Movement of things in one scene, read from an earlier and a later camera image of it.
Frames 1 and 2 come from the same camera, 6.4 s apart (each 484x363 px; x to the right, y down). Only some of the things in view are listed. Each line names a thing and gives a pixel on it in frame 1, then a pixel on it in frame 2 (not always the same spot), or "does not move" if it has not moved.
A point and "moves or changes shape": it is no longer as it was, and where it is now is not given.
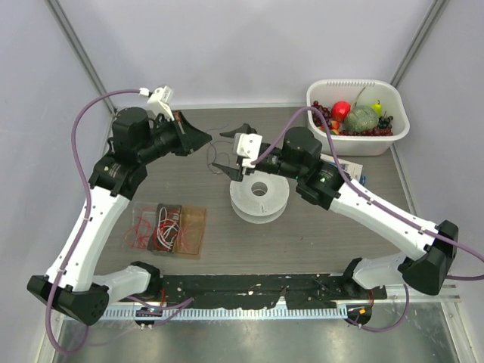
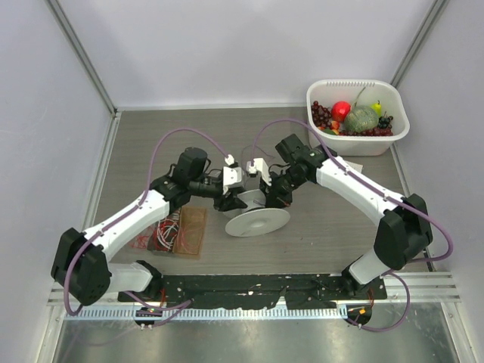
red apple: (339, 110) does not move
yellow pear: (377, 107) does not move
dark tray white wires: (165, 231) does not move
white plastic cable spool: (259, 209) moves or changes shape
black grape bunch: (384, 121) does not move
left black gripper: (190, 138) to (232, 201)
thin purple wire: (215, 156) moves or changes shape
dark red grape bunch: (317, 119) does not move
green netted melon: (361, 118) does not move
